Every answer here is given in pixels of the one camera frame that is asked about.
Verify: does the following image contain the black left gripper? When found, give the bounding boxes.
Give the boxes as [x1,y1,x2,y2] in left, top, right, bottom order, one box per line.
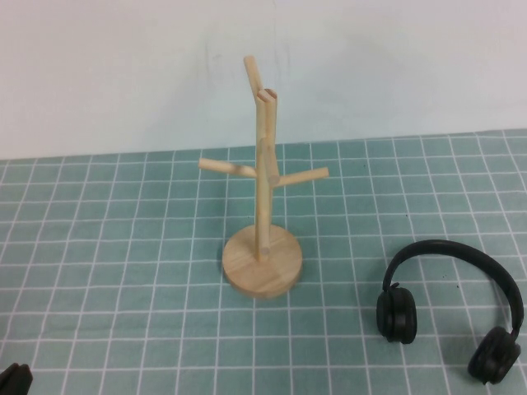
[0,362,34,395]

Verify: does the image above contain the black over-ear headphones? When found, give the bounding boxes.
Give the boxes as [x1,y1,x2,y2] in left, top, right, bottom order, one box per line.
[375,239,524,387]

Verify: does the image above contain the wooden tree headphone stand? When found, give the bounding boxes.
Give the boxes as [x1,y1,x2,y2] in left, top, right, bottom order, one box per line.
[198,55,329,299]

